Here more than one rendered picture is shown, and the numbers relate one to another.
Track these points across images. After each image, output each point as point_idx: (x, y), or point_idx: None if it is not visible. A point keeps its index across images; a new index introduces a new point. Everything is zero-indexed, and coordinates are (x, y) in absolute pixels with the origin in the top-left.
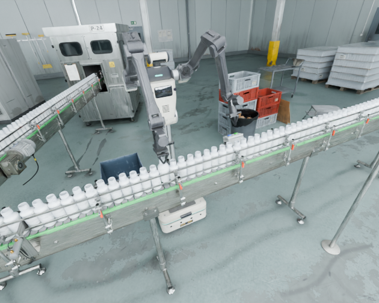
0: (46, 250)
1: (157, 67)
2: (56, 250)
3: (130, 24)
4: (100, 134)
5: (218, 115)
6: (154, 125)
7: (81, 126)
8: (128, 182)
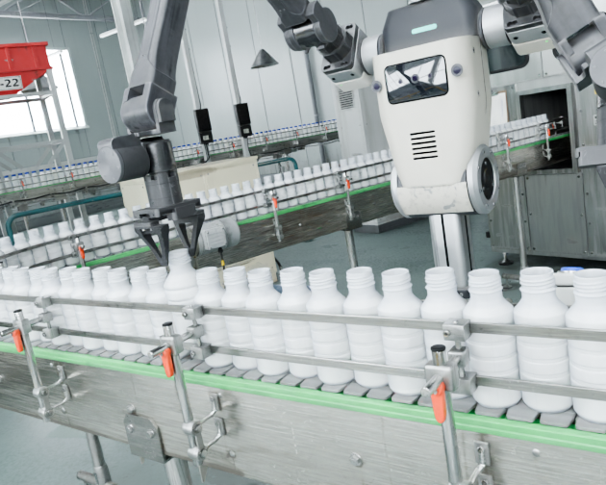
0: None
1: (416, 1)
2: (3, 402)
3: None
4: (510, 292)
5: None
6: (129, 119)
7: (486, 264)
8: (104, 295)
